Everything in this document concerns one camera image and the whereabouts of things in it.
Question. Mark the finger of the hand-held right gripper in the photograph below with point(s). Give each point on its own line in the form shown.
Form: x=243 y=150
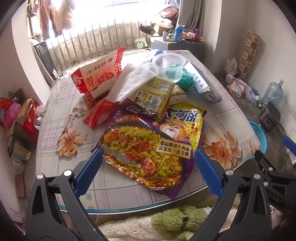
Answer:
x=290 y=141
x=275 y=173

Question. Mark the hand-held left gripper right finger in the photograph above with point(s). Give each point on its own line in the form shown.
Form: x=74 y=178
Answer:
x=208 y=173

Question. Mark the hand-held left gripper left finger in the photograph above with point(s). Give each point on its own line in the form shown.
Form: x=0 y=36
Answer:
x=89 y=171

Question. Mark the blue plastic basket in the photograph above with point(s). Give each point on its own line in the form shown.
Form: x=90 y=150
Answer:
x=260 y=136

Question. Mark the purple instant noodle wrapper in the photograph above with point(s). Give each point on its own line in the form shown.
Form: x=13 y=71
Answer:
x=138 y=148

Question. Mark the gold tissue pack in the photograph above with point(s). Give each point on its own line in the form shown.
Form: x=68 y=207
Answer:
x=179 y=91

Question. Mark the black rice cooker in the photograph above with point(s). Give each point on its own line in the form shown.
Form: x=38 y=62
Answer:
x=269 y=115

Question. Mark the large clear water jug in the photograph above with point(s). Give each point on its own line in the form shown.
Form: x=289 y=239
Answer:
x=274 y=92

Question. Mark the yellow cartoon dog snack packet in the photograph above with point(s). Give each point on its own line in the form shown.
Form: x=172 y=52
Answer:
x=185 y=122

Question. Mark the green white fuzzy robe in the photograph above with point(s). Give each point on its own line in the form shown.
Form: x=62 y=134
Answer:
x=175 y=222

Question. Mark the red snack packet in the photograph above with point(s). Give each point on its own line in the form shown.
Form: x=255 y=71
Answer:
x=97 y=113

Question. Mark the red brick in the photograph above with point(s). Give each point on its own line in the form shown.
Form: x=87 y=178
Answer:
x=20 y=185

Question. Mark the red gift bag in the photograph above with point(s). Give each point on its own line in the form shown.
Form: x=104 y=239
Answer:
x=31 y=122

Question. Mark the clear packets on floor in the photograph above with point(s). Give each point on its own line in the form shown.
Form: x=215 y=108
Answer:
x=237 y=88

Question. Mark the white blue cardboard box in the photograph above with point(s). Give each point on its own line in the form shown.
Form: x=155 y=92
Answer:
x=201 y=84

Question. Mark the pink plastic bag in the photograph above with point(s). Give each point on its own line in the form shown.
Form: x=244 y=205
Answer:
x=11 y=114

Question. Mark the green plastic bag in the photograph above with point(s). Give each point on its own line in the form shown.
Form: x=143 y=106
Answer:
x=186 y=80

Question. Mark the white plastic bag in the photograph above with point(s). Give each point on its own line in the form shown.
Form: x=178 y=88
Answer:
x=230 y=66

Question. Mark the tall patterned box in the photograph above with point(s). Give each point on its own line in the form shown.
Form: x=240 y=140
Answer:
x=249 y=53

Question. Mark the red white paper bag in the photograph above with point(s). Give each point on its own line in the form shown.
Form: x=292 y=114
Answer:
x=97 y=74

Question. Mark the yellow barcode food packet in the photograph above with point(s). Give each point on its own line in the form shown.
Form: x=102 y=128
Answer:
x=152 y=92

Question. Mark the white towel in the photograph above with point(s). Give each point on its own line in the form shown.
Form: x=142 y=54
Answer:
x=134 y=78

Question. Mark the clear plastic container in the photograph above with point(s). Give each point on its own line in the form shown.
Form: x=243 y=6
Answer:
x=166 y=62

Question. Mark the black metal rack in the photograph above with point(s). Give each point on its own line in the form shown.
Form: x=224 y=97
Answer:
x=44 y=58

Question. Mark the metal window railing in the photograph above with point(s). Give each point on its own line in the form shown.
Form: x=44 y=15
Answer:
x=92 y=41

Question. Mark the grey cabinet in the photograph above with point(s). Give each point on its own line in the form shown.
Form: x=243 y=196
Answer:
x=175 y=45

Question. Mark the white bag with green logo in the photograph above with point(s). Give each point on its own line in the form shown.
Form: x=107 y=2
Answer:
x=140 y=42

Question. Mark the purple bottle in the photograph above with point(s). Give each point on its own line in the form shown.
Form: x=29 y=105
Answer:
x=198 y=34

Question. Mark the blue detergent bottle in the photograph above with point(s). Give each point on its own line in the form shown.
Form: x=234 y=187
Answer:
x=178 y=33

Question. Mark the small white bottle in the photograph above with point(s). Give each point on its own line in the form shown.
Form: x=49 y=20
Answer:
x=164 y=36

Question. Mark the open cardboard box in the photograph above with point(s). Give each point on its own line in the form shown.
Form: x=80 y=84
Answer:
x=158 y=27

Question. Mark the hanging clothes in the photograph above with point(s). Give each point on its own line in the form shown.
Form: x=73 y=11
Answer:
x=55 y=16

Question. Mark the grey curtain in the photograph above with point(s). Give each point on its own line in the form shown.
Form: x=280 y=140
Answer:
x=189 y=14

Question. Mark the wall socket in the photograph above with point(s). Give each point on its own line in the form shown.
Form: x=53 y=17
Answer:
x=293 y=112

